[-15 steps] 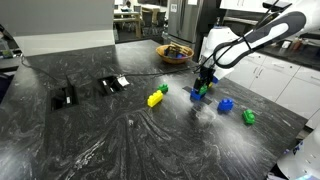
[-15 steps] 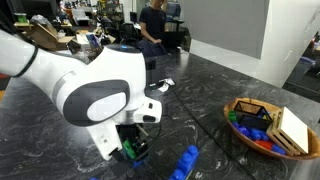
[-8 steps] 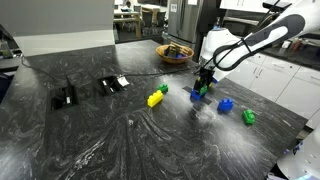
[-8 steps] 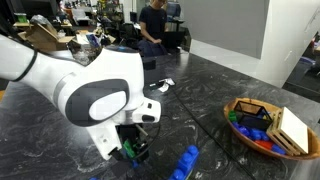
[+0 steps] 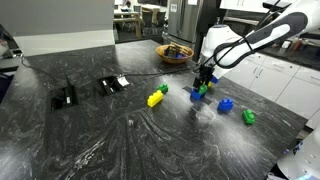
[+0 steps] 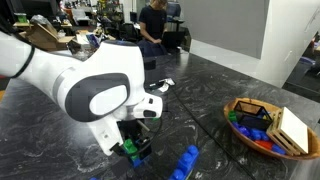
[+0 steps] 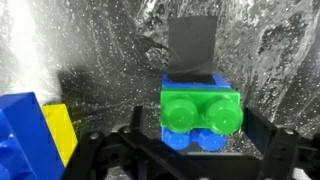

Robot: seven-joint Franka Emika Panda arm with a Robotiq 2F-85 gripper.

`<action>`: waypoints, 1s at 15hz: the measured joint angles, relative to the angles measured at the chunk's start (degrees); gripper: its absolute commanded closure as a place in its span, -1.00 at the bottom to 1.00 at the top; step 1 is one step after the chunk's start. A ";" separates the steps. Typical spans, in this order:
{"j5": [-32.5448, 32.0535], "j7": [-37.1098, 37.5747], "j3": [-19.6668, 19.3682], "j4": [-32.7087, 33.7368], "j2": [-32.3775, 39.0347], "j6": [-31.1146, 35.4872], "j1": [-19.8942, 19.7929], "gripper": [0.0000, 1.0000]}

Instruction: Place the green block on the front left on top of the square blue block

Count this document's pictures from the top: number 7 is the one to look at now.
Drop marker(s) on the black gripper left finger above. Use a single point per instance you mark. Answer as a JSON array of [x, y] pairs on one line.
[[106, 156]]

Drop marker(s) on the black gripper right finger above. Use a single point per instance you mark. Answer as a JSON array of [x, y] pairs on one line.
[[286, 153]]

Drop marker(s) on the green two-stud block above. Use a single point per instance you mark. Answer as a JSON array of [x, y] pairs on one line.
[[200, 110]]

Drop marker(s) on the flat yellow block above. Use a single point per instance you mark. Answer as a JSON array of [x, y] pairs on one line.
[[58, 130]]

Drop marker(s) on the square blue block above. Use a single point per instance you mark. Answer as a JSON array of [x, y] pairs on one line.
[[176, 140]]

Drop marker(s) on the blue stepped block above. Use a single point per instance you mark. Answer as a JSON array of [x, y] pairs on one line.
[[23, 133]]

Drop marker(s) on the grey tape strip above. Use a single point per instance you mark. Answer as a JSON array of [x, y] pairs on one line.
[[191, 43]]

